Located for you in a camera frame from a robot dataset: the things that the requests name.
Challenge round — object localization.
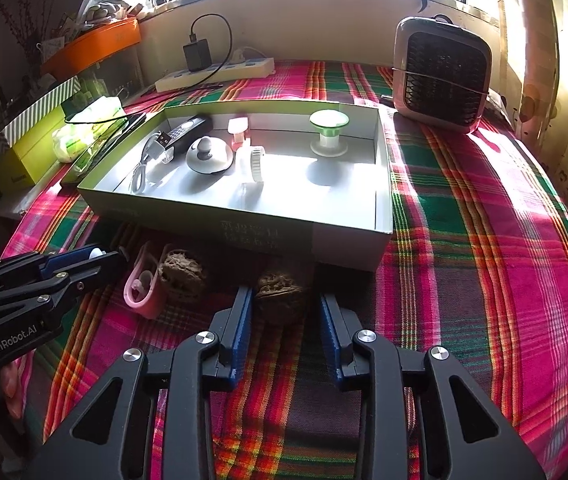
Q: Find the heart pattern curtain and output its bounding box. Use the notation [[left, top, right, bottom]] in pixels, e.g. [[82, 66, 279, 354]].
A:
[[497, 0, 568, 205]]

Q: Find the white panda ball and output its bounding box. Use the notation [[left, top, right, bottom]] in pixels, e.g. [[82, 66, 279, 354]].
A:
[[185, 136, 234, 174]]

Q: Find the brown walnut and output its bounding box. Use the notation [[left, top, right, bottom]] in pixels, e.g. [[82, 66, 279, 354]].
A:
[[255, 272, 306, 311], [158, 249, 207, 302]]

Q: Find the black bike light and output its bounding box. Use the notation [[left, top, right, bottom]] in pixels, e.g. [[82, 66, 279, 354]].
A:
[[156, 115, 212, 154]]

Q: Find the striped white box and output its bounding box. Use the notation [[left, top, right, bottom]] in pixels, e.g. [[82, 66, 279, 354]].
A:
[[0, 76, 80, 148]]

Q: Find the pink black mini heater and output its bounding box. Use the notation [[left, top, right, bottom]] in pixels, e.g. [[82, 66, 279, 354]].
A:
[[392, 16, 492, 133]]

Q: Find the brown walnut upper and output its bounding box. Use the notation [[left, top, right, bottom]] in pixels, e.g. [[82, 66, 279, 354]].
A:
[[158, 249, 207, 302]]

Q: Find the black charger plug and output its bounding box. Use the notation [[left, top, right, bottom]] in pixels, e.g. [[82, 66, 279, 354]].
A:
[[183, 34, 212, 73]]

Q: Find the orange tray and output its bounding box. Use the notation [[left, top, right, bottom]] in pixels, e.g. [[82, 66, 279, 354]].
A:
[[40, 18, 141, 81]]

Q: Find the white power strip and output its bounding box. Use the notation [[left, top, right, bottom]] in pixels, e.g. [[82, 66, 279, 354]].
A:
[[155, 58, 275, 92]]

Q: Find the brown walnut lower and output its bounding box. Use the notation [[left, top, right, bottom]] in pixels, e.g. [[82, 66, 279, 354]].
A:
[[255, 272, 306, 311]]

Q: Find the white mushroom knob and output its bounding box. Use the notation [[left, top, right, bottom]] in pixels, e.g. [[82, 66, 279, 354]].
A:
[[89, 247, 106, 259]]

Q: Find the plaid bed cloth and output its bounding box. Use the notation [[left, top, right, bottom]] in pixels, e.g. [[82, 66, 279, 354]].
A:
[[2, 61, 568, 479]]

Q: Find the green mushroom knob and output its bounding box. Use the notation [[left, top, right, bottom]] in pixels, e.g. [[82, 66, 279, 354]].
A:
[[309, 110, 350, 158]]

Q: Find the white usb cable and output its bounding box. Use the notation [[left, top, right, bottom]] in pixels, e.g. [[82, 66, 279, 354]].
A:
[[129, 130, 177, 196]]

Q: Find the black charger cable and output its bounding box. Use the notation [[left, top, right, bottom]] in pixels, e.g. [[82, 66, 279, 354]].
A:
[[62, 12, 234, 126]]

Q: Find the yellow green box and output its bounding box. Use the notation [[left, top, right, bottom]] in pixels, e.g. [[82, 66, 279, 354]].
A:
[[0, 106, 65, 195]]

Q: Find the grey cardboard box tray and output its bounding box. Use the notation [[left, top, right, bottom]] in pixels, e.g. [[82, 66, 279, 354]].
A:
[[78, 100, 396, 271]]

